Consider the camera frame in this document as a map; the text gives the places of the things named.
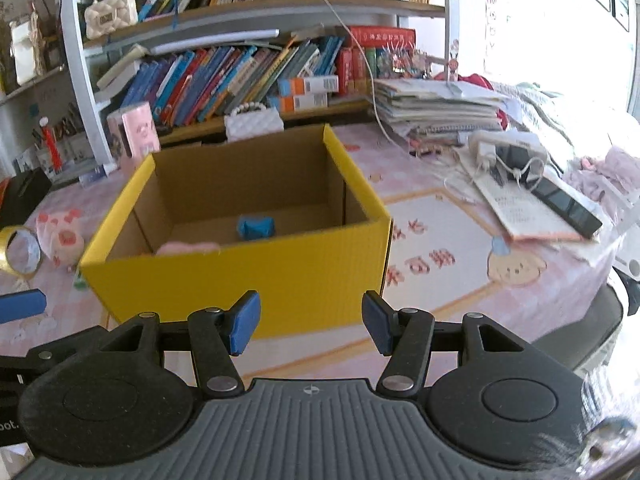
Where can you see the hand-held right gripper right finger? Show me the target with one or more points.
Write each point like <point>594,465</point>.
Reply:
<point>378,322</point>

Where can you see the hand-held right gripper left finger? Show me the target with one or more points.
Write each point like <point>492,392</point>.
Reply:
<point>245,322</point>

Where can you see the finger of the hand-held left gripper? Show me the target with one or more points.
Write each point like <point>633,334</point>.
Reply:
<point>22,306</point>

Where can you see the yellow tape roll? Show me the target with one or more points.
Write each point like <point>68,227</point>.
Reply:
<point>6,252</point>

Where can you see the yellow cardboard box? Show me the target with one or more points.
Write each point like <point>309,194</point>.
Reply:
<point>300,270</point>

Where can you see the pink pig plush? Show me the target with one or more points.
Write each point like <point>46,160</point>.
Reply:
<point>62,237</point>

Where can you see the pink fluffy plush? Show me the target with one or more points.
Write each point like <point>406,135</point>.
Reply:
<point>187,248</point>

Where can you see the blue plastic toy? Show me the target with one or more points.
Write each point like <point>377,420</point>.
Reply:
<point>255,227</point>

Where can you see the pink checked tablecloth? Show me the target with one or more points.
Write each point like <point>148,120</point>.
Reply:
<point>440,280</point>

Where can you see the black case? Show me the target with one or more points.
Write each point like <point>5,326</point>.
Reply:
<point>22,195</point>

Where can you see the white pen holder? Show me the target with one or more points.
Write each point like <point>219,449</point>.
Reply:
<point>72,147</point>
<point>30,162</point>

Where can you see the red tassel ornament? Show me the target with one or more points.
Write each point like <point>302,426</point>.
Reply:
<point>50,145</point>

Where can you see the pink-edged booklet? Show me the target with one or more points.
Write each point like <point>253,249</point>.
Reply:
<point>520,210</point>

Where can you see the white quilted purse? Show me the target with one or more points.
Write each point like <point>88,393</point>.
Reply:
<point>252,125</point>

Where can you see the black chair seat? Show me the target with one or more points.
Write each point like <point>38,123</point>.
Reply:
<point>585,335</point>

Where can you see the pink humidifier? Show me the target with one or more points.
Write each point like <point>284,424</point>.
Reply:
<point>140,130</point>

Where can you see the white power strip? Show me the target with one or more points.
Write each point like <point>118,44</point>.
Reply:
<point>505,147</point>

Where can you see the stack of papers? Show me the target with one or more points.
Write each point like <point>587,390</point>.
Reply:
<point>440,110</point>

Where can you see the black phone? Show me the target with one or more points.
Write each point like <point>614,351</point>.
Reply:
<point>570,207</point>

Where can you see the orange and blue carton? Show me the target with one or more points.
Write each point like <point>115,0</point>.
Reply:
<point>310,85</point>
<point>302,102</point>

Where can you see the white bookshelf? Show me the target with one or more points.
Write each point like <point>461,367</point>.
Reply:
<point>82,85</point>

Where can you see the row of slanted books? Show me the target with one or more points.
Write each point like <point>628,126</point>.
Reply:
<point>220,80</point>

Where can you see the red and green book set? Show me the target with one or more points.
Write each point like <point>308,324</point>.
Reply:
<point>357,70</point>

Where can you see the pink cloth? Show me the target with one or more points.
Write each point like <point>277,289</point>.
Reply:
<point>605,172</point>

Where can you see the red dictionary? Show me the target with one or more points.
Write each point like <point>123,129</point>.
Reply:
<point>382,38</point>

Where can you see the cream quilted purse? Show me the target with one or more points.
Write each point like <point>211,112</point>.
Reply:
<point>110,17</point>

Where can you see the alphabet wall poster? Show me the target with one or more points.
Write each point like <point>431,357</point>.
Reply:
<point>510,15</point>

